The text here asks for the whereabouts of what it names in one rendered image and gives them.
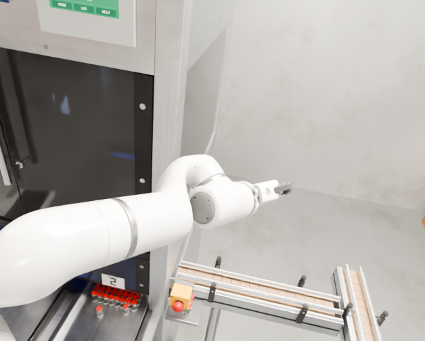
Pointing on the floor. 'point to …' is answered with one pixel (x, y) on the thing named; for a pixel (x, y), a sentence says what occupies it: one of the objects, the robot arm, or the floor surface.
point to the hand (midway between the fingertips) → (273, 193)
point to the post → (167, 128)
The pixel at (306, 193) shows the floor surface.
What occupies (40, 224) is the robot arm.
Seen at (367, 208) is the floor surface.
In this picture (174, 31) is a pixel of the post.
